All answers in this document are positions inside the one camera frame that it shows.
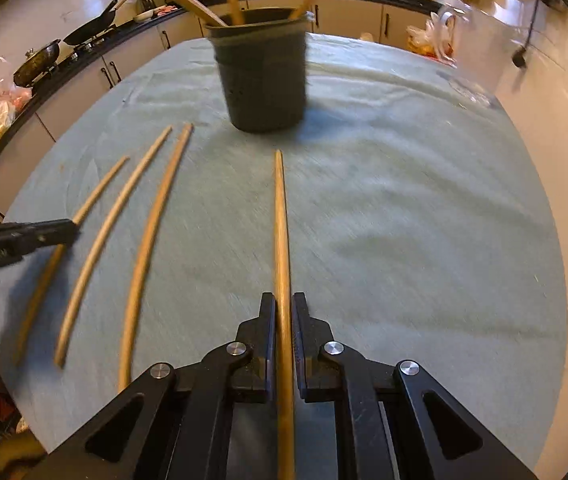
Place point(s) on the small white bowl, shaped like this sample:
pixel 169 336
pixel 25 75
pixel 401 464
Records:
pixel 143 16

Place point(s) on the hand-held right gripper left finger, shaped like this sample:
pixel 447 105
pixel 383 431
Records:
pixel 269 320

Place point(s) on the blue-grey tablecloth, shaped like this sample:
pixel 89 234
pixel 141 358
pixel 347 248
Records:
pixel 389 235

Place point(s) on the black gas stove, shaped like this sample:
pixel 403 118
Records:
pixel 79 52

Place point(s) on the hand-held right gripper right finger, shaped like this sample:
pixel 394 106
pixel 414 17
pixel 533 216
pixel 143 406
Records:
pixel 300 320

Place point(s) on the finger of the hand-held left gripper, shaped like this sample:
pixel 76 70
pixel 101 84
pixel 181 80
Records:
pixel 39 235

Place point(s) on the yellow plastic bag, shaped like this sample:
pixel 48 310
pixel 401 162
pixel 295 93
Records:
pixel 429 40

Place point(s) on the grey perforated chopstick holder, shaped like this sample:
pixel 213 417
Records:
pixel 264 75

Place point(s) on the steel pan with food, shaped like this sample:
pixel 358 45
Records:
pixel 36 62

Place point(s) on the clear glass pitcher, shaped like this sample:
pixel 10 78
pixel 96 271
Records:
pixel 469 60

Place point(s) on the dark kettle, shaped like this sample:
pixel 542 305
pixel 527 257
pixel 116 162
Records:
pixel 144 0

